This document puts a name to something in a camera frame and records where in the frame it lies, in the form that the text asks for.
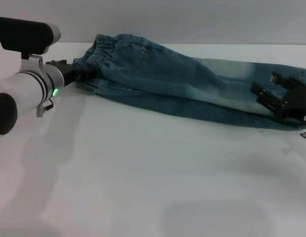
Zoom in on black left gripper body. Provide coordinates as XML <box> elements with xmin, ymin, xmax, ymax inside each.
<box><xmin>45</xmin><ymin>59</ymin><xmax>82</xmax><ymax>87</ymax></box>

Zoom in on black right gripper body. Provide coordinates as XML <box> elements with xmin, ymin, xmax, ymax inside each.
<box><xmin>277</xmin><ymin>83</ymin><xmax>306</xmax><ymax>128</ymax></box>

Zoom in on blue denim shorts with basketball print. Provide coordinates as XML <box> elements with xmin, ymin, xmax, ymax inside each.
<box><xmin>73</xmin><ymin>33</ymin><xmax>306</xmax><ymax>131</ymax></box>

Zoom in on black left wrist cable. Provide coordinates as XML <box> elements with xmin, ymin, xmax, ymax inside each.
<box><xmin>36</xmin><ymin>97</ymin><xmax>56</xmax><ymax>118</ymax></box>

